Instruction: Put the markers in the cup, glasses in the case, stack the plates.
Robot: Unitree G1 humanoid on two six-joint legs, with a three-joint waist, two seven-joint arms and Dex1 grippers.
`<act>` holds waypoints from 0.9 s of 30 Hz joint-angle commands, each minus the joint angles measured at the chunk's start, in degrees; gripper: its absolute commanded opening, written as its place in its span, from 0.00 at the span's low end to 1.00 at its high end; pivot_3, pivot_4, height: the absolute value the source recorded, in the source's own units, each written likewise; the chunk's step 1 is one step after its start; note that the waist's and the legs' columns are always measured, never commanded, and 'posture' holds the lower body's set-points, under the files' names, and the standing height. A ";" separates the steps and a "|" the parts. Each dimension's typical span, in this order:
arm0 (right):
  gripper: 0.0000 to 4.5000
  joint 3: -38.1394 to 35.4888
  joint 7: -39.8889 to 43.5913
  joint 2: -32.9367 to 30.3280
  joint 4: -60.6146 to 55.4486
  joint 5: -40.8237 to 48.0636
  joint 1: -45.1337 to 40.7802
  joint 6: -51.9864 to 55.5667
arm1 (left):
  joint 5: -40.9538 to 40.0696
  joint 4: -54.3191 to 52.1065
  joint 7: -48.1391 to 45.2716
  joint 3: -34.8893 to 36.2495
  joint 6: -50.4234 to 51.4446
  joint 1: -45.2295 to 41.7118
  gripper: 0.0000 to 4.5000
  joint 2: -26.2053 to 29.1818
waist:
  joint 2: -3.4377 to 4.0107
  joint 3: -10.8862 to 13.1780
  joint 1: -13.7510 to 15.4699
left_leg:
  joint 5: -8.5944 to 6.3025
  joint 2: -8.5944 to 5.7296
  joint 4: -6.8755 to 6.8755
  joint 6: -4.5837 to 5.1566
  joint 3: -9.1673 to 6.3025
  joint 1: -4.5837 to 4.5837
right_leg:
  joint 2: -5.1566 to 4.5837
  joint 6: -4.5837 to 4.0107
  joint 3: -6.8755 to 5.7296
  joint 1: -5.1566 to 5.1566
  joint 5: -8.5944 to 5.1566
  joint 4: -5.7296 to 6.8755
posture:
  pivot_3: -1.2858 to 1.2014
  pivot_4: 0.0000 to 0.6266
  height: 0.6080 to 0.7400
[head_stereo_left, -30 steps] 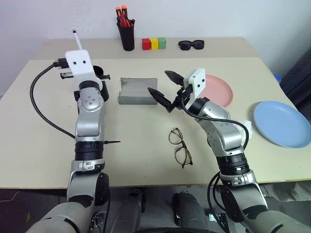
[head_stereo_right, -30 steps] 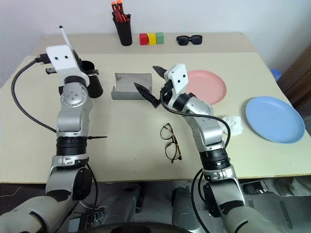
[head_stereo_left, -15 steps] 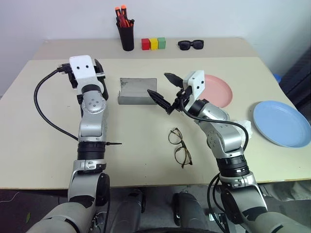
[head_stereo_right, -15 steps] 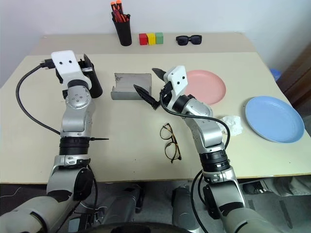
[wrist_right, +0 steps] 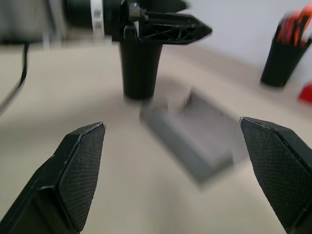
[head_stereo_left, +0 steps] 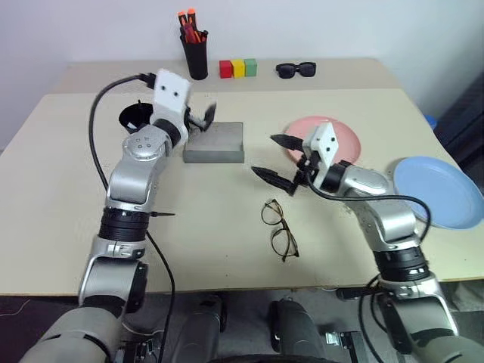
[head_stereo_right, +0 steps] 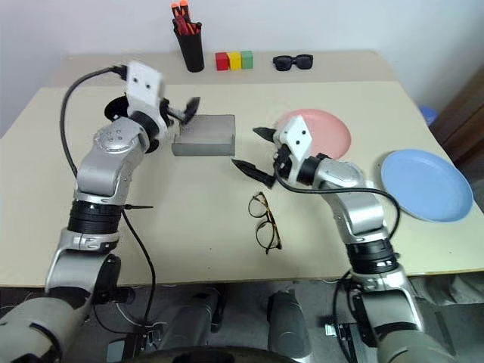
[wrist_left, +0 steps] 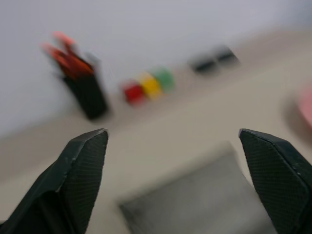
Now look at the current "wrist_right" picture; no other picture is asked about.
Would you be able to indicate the empty black cup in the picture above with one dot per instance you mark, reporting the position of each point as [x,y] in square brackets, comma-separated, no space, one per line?
[140,70]

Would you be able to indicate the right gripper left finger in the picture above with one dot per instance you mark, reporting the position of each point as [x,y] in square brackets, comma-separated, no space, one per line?
[73,175]

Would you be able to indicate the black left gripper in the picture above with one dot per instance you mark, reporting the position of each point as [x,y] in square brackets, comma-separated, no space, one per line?
[117,17]

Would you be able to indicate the grey glasses case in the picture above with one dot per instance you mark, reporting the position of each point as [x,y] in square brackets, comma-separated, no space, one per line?
[195,139]

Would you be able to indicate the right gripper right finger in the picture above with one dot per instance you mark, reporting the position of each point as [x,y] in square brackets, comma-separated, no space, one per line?
[275,165]

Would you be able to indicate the red object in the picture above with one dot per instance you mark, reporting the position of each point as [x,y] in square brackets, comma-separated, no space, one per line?
[306,95]

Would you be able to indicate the black cup with markers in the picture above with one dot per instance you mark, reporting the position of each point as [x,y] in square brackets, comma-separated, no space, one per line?
[280,63]

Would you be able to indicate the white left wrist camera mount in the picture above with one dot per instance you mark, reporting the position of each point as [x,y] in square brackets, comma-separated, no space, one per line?
[97,17]

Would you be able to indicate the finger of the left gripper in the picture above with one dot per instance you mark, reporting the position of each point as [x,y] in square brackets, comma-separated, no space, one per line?
[195,28]

